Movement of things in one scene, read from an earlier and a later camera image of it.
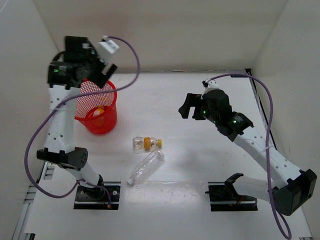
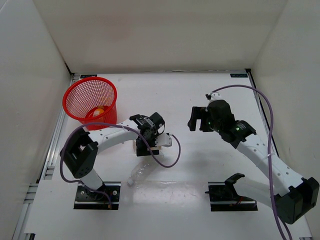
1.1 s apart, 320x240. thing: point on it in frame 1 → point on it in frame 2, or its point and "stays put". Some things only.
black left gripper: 101,80 → 141,149
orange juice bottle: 99,110 stays put
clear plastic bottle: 147,165 stays put
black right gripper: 192,100 → 198,113
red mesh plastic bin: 97,112 stays put
